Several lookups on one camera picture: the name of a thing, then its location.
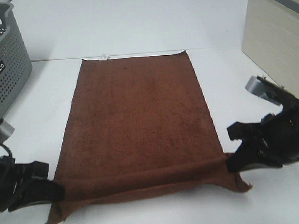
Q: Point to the beige storage box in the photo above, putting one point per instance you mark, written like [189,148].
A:
[271,40]

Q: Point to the grey perforated plastic basket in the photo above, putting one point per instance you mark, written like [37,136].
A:
[15,64]

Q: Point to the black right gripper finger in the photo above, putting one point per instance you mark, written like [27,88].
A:
[244,131]
[250,155]

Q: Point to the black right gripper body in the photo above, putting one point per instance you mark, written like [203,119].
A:
[279,143]

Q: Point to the white towel care label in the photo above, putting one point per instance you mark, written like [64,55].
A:
[104,57]

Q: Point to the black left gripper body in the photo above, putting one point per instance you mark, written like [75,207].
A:
[7,184]

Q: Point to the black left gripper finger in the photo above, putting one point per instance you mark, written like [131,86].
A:
[35,168]
[36,192]

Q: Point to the brown towel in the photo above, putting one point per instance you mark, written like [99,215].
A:
[138,128]

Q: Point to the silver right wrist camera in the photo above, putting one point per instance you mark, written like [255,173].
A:
[262,88]

